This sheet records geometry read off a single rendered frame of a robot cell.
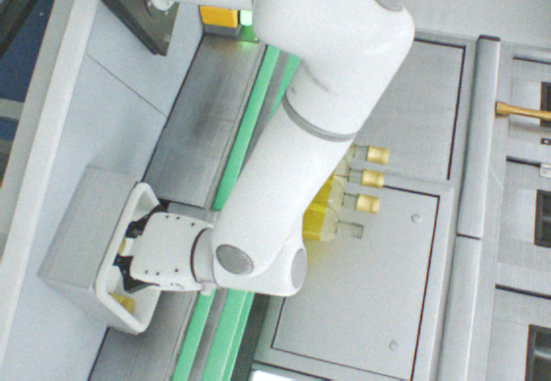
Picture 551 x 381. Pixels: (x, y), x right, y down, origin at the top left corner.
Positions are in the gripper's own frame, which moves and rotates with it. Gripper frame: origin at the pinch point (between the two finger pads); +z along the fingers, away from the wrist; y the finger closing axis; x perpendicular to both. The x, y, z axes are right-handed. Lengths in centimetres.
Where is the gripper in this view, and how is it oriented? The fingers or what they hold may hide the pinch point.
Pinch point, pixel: (115, 243)
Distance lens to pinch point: 85.9
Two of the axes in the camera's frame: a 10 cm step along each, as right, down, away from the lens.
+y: 2.5, -8.5, 4.6
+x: -3.1, -5.2, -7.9
